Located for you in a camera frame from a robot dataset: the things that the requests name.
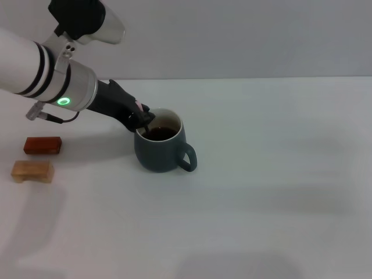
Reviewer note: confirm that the red-brown wooden block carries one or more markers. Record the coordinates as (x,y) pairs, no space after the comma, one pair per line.
(43,145)

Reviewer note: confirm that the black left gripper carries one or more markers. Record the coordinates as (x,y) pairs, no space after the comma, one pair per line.
(113,101)

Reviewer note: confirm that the light wooden block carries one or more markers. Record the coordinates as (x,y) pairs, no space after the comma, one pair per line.
(32,171)

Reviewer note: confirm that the dark grey ceramic mug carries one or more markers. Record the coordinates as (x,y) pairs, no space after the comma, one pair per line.
(157,157)

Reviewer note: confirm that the dark coffee liquid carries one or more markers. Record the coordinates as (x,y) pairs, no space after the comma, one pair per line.
(164,134)

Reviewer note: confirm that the left wrist camera housing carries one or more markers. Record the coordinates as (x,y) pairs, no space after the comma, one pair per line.
(87,20)

